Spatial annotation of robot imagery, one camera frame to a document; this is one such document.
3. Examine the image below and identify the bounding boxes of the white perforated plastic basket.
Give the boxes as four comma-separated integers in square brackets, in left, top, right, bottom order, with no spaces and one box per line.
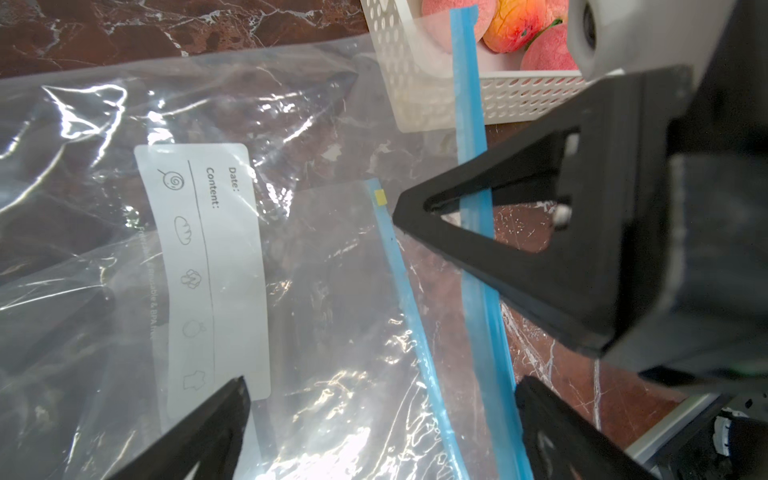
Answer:
[359,0,625,134]

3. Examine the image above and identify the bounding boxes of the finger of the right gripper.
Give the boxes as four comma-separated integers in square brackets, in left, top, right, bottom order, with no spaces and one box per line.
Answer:
[393,66,692,358]

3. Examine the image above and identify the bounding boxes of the pink peach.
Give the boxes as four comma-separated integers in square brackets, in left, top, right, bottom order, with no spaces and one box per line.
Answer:
[419,0,499,55]
[520,24,579,71]

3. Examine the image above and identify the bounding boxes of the pink peach right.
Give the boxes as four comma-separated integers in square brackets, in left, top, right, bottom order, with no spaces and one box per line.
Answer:
[520,24,579,71]

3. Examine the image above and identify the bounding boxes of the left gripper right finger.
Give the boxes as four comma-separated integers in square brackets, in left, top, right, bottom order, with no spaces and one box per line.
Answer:
[515,376,655,480]

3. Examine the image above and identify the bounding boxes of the clear zip-top bag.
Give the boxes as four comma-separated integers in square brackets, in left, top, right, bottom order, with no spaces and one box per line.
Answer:
[1,180,467,479]
[1,2,530,479]

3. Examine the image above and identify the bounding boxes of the pink peach front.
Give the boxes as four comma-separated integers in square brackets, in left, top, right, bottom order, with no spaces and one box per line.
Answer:
[419,0,499,55]

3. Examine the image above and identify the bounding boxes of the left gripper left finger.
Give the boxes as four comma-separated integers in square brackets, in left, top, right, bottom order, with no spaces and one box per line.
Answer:
[112,377,251,479]

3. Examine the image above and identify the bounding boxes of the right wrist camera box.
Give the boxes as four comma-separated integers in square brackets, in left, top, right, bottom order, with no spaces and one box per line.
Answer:
[567,0,736,85]

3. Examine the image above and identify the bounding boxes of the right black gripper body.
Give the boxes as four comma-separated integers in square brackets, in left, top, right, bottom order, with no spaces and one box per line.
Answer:
[604,1,767,394]

